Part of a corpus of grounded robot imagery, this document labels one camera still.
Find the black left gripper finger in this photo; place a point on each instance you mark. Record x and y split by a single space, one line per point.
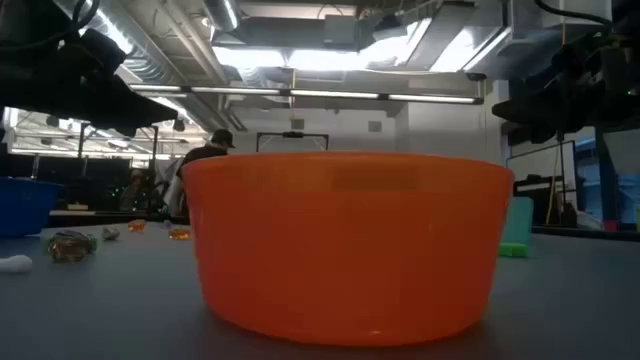
140 112

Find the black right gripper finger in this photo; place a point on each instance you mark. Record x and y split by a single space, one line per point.
545 117

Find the purple plastic witch hat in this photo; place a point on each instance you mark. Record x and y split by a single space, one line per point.
166 224

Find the white plastic bone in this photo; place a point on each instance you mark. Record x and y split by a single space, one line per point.
15 263

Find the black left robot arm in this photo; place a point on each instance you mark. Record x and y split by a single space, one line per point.
30 22

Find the person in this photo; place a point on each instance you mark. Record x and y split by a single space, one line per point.
135 190
200 155

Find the long ceiling light bar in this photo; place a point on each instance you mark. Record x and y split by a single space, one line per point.
235 90

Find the teal rectangular plastic bin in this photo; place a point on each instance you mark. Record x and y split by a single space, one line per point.
520 220

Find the blue rectangular plastic bin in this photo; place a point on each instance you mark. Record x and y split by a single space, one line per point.
25 207

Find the dark plastic spider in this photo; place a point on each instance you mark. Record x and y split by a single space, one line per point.
69 247

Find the grey ceiling ventilation unit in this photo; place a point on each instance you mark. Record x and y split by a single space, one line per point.
345 32

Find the orange round plastic bowl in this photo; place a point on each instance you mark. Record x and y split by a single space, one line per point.
350 250

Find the black robot station frame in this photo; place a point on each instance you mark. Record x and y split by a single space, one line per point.
155 150

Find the silver round ventilation duct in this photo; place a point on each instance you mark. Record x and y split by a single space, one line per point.
222 15

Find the black background camera frame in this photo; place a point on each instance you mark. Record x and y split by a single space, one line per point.
292 134

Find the square wall vent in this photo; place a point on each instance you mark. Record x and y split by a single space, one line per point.
297 124
374 126

